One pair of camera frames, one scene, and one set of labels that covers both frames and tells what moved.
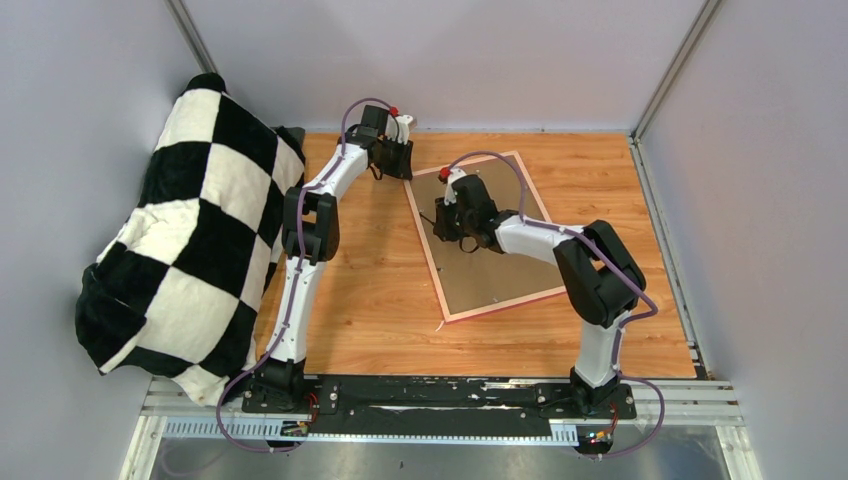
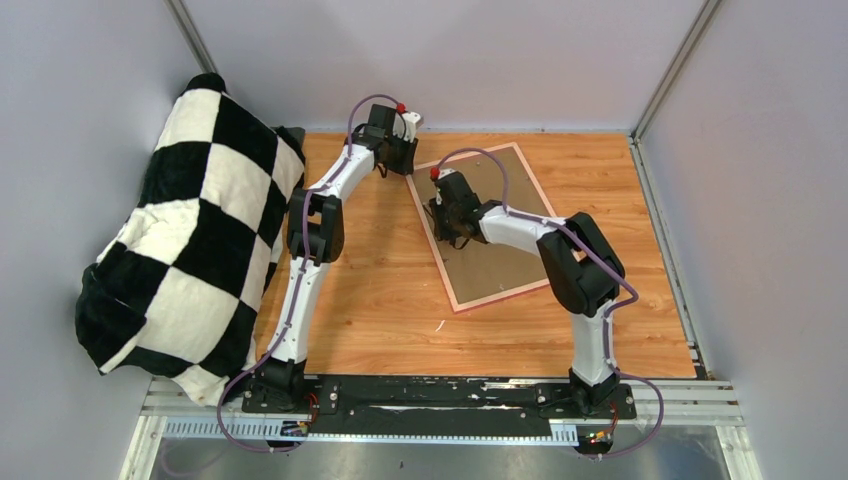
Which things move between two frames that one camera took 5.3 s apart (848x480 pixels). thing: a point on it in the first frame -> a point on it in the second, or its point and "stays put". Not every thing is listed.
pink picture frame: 448,319 -> 492,270
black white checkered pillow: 178,293 stays put
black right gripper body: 455,226 stays put
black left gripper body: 393,158 stays put
